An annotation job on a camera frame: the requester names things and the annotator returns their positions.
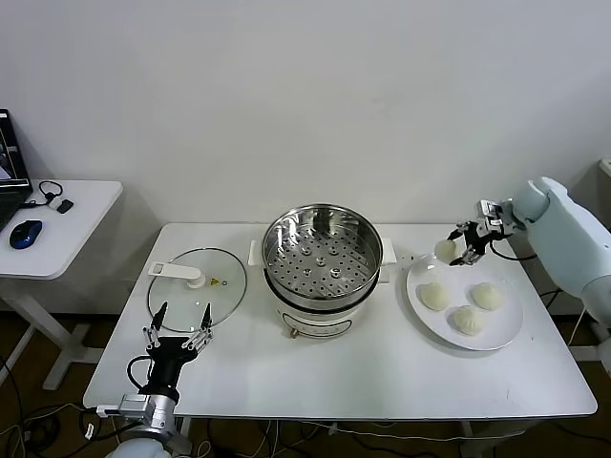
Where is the white steamed baozi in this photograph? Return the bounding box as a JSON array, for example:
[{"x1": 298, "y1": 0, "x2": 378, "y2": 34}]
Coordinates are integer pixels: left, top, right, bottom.
[
  {"x1": 470, "y1": 281, "x2": 505, "y2": 311},
  {"x1": 417, "y1": 281, "x2": 452, "y2": 312},
  {"x1": 451, "y1": 305, "x2": 486, "y2": 336},
  {"x1": 433, "y1": 239, "x2": 458, "y2": 262}
]

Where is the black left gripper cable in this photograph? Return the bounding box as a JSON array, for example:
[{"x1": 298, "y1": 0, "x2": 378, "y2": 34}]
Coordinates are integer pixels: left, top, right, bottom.
[{"x1": 125, "y1": 355, "x2": 154, "y2": 395}]

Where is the stainless steel steamer basket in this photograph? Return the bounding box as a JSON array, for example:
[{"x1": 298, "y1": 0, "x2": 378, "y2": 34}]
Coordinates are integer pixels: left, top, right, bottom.
[{"x1": 261, "y1": 203, "x2": 385, "y2": 306}]

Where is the black laptop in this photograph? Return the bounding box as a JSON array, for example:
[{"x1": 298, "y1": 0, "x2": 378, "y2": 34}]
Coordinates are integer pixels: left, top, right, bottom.
[{"x1": 0, "y1": 108, "x2": 34, "y2": 233}]

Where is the white hanging cable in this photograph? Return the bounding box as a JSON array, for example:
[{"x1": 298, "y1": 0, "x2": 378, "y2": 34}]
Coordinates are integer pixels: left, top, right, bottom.
[{"x1": 567, "y1": 304, "x2": 591, "y2": 347}]

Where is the black hanging cable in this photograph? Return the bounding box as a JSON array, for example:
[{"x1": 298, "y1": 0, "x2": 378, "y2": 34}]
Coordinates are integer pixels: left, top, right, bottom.
[{"x1": 538, "y1": 285, "x2": 567, "y2": 309}]

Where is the white side table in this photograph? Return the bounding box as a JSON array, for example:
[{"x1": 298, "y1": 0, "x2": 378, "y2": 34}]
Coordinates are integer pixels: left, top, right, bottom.
[{"x1": 0, "y1": 179, "x2": 124, "y2": 392}]

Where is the blue computer mouse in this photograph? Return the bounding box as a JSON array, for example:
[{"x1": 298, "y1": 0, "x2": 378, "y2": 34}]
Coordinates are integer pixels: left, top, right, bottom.
[{"x1": 9, "y1": 219, "x2": 44, "y2": 250}]

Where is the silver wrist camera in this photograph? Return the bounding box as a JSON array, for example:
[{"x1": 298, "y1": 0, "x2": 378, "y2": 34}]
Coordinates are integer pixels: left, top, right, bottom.
[
  {"x1": 96, "y1": 391, "x2": 154, "y2": 424},
  {"x1": 474, "y1": 198, "x2": 508, "y2": 226}
]

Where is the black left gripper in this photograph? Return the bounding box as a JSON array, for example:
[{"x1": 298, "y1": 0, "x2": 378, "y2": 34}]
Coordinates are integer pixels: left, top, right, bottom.
[{"x1": 141, "y1": 300, "x2": 215, "y2": 397}]

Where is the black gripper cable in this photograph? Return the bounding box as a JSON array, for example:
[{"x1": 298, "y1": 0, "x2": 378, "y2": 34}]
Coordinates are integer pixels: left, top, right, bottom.
[
  {"x1": 489, "y1": 238, "x2": 540, "y2": 262},
  {"x1": 125, "y1": 355, "x2": 154, "y2": 395}
]

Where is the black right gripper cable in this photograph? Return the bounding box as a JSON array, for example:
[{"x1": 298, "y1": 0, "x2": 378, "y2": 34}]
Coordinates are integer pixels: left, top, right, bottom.
[{"x1": 489, "y1": 238, "x2": 540, "y2": 262}]

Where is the white round plate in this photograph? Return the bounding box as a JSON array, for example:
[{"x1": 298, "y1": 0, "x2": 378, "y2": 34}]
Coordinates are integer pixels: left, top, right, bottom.
[{"x1": 405, "y1": 251, "x2": 525, "y2": 353}]

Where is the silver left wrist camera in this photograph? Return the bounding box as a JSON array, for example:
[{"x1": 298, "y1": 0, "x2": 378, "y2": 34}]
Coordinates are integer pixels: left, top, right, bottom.
[{"x1": 96, "y1": 391, "x2": 154, "y2": 424}]

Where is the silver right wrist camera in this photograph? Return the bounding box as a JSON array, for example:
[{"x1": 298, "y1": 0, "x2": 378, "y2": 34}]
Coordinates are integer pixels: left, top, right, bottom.
[{"x1": 474, "y1": 198, "x2": 508, "y2": 226}]

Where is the white electric cooking pot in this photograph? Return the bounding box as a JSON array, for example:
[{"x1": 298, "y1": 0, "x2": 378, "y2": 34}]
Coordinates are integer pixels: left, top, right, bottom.
[{"x1": 247, "y1": 237, "x2": 397, "y2": 341}]

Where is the black looped cord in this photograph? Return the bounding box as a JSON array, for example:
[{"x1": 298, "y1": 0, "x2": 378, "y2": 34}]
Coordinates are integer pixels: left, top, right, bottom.
[{"x1": 23, "y1": 179, "x2": 66, "y2": 210}]

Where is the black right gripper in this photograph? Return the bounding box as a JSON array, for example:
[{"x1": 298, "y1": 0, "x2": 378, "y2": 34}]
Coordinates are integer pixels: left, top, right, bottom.
[{"x1": 446, "y1": 219, "x2": 493, "y2": 267}]

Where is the glass pot lid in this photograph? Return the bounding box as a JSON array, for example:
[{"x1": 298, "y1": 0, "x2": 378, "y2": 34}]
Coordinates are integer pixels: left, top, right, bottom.
[{"x1": 146, "y1": 246, "x2": 248, "y2": 334}]

